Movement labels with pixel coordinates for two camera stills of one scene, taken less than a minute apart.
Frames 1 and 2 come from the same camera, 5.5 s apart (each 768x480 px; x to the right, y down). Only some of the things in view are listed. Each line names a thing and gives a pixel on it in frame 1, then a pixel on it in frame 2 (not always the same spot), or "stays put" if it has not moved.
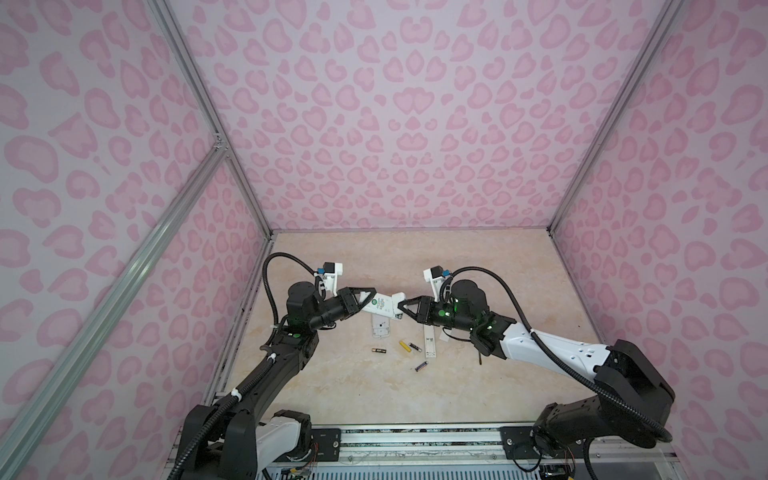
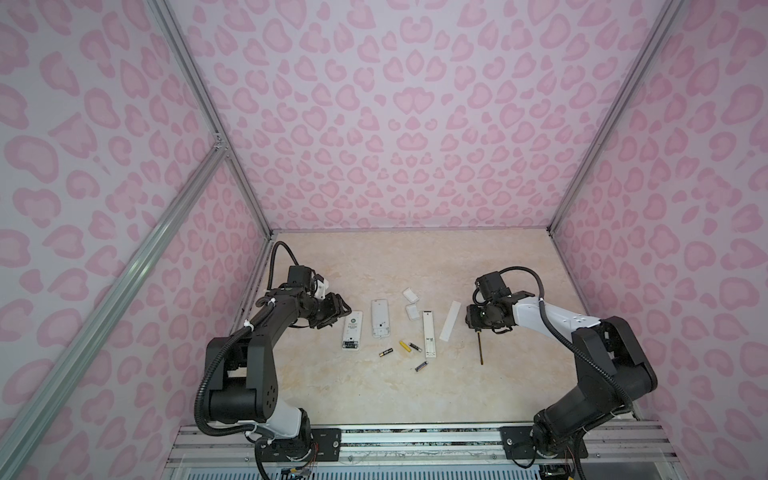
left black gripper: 348,302 -> 334,309
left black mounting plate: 328,443 stays put
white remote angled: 380,326 stays put
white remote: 386,305 -> 352,330
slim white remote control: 430,341 stays put
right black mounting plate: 517,444 stays put
